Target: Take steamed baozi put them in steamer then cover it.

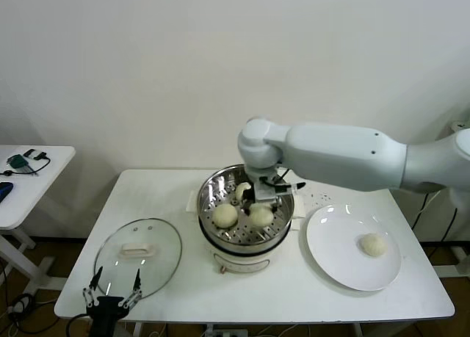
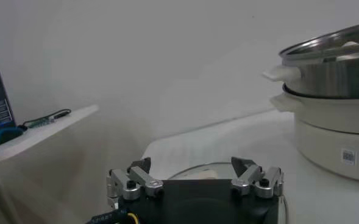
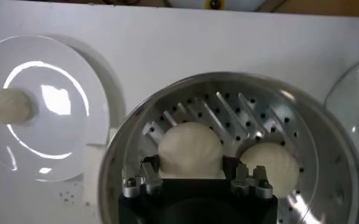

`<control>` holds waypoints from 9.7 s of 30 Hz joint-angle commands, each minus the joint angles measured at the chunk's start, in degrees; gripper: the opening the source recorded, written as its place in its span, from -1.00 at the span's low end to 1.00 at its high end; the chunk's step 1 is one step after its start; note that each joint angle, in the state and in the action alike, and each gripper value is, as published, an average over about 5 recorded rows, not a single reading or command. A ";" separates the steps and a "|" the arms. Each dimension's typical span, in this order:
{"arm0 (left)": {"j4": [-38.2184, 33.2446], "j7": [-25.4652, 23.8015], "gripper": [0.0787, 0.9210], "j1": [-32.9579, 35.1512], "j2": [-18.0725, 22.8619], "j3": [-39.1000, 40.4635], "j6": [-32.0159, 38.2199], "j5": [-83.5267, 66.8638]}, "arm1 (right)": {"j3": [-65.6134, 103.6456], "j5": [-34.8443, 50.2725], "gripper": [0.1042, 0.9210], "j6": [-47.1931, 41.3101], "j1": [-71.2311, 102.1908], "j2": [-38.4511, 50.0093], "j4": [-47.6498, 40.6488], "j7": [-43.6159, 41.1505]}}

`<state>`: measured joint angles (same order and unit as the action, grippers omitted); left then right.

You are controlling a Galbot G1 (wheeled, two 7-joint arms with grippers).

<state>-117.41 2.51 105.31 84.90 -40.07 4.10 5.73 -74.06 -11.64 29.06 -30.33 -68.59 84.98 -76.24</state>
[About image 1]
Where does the white round plate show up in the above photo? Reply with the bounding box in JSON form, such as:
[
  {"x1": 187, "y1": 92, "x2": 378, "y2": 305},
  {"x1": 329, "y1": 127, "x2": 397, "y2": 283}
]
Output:
[{"x1": 305, "y1": 203, "x2": 402, "y2": 291}]

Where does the white electric cooker pot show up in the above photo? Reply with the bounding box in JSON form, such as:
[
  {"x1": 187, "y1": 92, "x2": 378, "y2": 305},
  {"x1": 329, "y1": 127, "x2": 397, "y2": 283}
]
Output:
[{"x1": 186, "y1": 189, "x2": 306, "y2": 275}]

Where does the green hex key set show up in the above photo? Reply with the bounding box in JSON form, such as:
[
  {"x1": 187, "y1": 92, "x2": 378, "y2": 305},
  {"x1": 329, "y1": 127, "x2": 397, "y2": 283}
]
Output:
[{"x1": 6, "y1": 153, "x2": 40, "y2": 178}]

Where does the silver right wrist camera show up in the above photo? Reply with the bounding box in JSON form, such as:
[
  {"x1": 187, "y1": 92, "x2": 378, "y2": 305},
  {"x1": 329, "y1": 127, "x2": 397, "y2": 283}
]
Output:
[{"x1": 254, "y1": 175, "x2": 306, "y2": 203}]

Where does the blue object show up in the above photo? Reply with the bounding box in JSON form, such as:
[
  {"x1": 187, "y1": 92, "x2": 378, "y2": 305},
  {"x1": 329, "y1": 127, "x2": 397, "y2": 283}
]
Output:
[{"x1": 0, "y1": 181, "x2": 15, "y2": 205}]

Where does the round glass pot lid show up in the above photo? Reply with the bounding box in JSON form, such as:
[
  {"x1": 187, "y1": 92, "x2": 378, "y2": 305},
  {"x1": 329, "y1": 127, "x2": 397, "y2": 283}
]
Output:
[{"x1": 94, "y1": 218, "x2": 184, "y2": 302}]

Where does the floor power strip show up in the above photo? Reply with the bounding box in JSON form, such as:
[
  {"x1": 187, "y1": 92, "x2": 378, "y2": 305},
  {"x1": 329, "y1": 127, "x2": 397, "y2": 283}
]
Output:
[{"x1": 205, "y1": 326, "x2": 250, "y2": 337}]

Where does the black floor cable bundle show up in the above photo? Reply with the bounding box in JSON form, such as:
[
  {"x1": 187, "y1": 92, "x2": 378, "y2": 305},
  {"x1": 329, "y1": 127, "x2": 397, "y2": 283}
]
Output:
[{"x1": 7, "y1": 292, "x2": 37, "y2": 325}]

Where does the black connector cable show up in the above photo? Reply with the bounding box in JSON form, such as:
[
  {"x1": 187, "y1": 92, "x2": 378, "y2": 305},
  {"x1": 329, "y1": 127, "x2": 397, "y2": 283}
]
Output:
[{"x1": 0, "y1": 151, "x2": 51, "y2": 177}]

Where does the white side table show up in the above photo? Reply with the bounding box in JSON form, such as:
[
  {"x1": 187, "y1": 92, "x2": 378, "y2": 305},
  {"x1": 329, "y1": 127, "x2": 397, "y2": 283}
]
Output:
[{"x1": 0, "y1": 145, "x2": 77, "y2": 292}]

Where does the perforated steel steamer basket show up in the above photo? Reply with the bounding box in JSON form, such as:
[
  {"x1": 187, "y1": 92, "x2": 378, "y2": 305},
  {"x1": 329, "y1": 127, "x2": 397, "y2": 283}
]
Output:
[{"x1": 197, "y1": 163, "x2": 295, "y2": 248}]

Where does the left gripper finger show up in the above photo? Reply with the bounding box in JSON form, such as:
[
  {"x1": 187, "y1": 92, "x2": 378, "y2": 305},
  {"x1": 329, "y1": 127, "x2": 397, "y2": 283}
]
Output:
[
  {"x1": 117, "y1": 268, "x2": 143, "y2": 309},
  {"x1": 82, "y1": 265, "x2": 104, "y2": 309}
]

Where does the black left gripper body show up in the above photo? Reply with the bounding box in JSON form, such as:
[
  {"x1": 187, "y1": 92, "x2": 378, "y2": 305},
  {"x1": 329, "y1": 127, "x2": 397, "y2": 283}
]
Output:
[{"x1": 87, "y1": 295, "x2": 126, "y2": 337}]

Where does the white steamed baozi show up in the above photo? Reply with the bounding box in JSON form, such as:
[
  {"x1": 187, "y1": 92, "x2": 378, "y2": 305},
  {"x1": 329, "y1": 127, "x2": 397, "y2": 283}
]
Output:
[
  {"x1": 212, "y1": 203, "x2": 239, "y2": 230},
  {"x1": 246, "y1": 203, "x2": 275, "y2": 228},
  {"x1": 234, "y1": 181, "x2": 253, "y2": 203},
  {"x1": 358, "y1": 233, "x2": 388, "y2": 258}
]

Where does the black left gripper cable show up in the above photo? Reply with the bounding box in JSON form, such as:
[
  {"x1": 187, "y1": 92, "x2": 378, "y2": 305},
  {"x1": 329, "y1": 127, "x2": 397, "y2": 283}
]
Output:
[{"x1": 65, "y1": 313, "x2": 93, "y2": 337}]

